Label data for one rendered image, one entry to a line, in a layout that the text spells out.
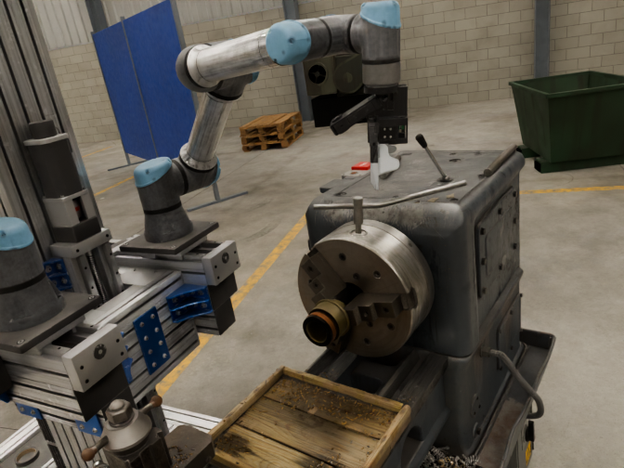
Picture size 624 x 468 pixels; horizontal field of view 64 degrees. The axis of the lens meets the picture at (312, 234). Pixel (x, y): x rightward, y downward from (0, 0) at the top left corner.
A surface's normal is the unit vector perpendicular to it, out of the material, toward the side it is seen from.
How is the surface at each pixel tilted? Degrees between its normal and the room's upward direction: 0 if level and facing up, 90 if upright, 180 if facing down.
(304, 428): 0
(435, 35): 90
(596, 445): 0
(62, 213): 90
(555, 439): 0
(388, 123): 92
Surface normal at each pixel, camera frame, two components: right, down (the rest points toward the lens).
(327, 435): -0.15, -0.92
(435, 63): -0.29, 0.39
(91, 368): 0.89, 0.03
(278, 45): -0.67, 0.36
